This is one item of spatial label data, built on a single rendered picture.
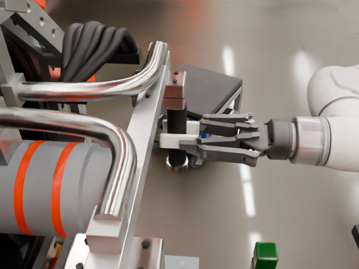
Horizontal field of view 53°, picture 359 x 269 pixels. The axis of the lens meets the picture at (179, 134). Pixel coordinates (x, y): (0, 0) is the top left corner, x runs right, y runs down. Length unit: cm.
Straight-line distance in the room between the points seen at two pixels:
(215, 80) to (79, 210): 142
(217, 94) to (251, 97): 67
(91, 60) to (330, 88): 48
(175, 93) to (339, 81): 35
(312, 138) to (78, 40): 41
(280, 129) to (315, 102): 16
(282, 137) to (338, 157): 10
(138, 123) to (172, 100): 16
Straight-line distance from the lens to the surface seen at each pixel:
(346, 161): 68
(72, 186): 49
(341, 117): 70
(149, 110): 48
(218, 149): 63
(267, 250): 73
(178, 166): 70
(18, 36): 64
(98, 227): 31
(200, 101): 167
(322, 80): 82
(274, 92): 246
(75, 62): 54
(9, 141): 53
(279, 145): 65
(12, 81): 51
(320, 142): 66
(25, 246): 82
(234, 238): 155
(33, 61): 78
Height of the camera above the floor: 125
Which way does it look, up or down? 38 degrees down
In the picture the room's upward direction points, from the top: straight up
